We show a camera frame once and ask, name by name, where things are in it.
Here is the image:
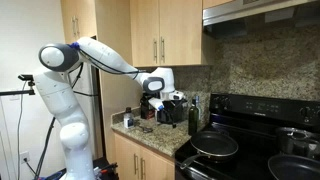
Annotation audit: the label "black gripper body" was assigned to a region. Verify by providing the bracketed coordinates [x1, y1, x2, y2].
[157, 99, 187, 124]

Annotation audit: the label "door metal handle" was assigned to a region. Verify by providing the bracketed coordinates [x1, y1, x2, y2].
[160, 36, 165, 62]
[153, 39, 158, 63]

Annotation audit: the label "cabinet door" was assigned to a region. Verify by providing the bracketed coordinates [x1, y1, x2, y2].
[159, 0, 202, 66]
[130, 0, 159, 67]

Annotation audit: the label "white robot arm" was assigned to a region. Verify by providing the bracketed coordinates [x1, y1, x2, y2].
[33, 37, 184, 180]

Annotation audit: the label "lower wooden cabinet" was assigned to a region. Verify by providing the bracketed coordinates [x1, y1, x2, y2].
[114, 133, 175, 180]

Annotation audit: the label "far left upper cabinet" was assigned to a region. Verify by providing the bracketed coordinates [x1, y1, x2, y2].
[61, 0, 97, 43]

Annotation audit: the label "dark green oil bottle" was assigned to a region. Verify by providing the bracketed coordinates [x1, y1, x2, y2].
[188, 99, 199, 136]

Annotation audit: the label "black coffee maker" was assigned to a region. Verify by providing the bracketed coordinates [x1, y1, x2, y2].
[140, 93, 155, 120]

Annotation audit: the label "clear bottle behind oil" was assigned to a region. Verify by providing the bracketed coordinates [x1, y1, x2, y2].
[195, 95, 201, 126]

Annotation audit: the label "keys on counter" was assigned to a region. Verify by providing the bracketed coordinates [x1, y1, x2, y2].
[138, 125, 153, 133]

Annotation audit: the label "small white bottle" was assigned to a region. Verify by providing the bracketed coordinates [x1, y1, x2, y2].
[123, 107, 134, 129]

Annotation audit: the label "black frying pan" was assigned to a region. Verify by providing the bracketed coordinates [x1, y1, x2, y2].
[180, 131, 239, 169]

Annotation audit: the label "black electric stove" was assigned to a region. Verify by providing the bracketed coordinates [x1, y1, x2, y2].
[175, 93, 320, 180]

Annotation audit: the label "stainless refrigerator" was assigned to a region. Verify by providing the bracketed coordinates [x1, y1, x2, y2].
[68, 64, 104, 159]

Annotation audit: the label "steel pot with lid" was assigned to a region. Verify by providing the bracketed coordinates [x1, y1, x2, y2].
[276, 127, 320, 160]

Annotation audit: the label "black pan front right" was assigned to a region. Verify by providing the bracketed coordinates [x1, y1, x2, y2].
[268, 155, 320, 180]

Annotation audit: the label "stainless range hood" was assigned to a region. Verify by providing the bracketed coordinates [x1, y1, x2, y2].
[202, 0, 319, 26]

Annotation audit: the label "wall power outlet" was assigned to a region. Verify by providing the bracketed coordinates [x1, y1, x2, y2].
[20, 151, 30, 164]

